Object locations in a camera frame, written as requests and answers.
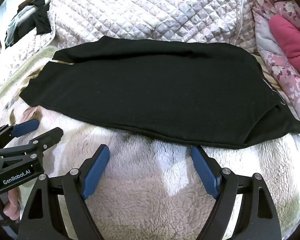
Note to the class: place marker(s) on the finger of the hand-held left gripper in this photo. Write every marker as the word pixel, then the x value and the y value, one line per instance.
pixel 48 137
pixel 26 127

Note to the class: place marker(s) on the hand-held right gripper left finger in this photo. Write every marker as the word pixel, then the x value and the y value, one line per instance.
pixel 97 171

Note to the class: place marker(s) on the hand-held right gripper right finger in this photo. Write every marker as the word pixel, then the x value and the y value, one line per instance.
pixel 205 173

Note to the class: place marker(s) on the black pants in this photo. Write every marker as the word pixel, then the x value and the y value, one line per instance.
pixel 152 92

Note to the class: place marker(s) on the person's left hand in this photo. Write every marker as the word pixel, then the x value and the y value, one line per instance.
pixel 11 205

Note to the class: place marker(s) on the printed fleece blanket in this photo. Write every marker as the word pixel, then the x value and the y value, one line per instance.
pixel 145 172

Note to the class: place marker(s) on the pale green hanging garment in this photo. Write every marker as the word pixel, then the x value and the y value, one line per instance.
pixel 17 27

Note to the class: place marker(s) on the pink floral quilt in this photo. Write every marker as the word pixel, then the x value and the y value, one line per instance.
pixel 286 82

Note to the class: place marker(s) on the white quilted bedspread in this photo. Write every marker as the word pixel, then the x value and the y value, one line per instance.
pixel 140 10

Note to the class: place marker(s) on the plain pink cloth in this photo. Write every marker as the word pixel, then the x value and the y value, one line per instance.
pixel 292 37

